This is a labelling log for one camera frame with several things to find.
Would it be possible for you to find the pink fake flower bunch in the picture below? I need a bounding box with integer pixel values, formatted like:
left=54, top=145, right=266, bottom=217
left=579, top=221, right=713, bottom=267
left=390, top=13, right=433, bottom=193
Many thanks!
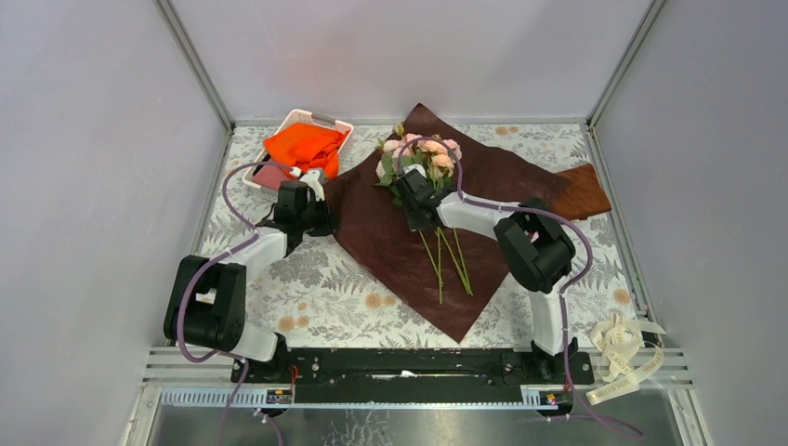
left=375, top=123, right=473, bottom=304

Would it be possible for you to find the dark red wrapping paper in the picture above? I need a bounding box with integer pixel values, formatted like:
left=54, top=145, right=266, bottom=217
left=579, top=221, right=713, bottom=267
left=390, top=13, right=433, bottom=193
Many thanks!
left=324, top=103, right=576, bottom=341

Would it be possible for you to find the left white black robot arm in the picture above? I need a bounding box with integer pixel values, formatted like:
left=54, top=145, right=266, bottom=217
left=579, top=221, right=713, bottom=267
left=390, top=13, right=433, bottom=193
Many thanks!
left=164, top=180, right=338, bottom=382

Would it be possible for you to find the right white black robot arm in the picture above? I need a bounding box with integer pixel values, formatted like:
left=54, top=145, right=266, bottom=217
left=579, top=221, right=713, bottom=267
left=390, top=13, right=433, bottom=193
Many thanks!
left=393, top=169, right=576, bottom=383

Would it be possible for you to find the pink paper sheet in basket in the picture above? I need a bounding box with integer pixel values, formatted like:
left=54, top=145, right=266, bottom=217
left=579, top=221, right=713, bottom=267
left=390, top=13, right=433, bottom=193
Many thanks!
left=251, top=156, right=295, bottom=191

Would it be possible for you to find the orange folded cloth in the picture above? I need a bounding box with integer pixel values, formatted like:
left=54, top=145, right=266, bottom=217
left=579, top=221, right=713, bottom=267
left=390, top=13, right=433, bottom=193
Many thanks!
left=263, top=123, right=348, bottom=179

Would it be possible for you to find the floral patterned table mat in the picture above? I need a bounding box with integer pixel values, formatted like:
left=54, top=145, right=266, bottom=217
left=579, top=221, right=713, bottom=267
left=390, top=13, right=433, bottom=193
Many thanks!
left=200, top=124, right=645, bottom=348

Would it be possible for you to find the brown folded cloth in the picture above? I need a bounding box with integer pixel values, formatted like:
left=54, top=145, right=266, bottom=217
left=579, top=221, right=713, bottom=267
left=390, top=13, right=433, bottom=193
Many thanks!
left=550, top=164, right=612, bottom=220

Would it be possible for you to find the cream printed ribbon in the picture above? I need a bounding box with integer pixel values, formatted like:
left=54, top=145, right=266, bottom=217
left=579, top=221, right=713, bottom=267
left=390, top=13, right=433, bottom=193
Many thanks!
left=585, top=312, right=665, bottom=405

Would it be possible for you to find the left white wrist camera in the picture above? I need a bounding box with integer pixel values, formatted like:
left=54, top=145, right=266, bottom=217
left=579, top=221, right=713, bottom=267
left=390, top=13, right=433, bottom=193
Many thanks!
left=289, top=167, right=328, bottom=201

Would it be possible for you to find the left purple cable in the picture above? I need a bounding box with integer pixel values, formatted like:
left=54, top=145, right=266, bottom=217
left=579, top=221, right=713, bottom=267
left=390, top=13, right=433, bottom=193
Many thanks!
left=176, top=161, right=303, bottom=446

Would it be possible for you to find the purple cable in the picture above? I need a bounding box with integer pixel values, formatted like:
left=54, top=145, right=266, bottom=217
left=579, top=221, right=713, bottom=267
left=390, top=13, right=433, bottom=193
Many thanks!
left=176, top=161, right=303, bottom=446
left=395, top=136, right=647, bottom=441

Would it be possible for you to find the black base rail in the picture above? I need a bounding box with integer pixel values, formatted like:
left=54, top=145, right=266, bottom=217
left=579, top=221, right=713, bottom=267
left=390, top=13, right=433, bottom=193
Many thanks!
left=230, top=348, right=595, bottom=407

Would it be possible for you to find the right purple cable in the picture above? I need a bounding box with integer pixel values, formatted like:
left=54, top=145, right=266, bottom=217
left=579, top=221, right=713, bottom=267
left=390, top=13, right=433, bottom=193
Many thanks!
left=395, top=136, right=647, bottom=441

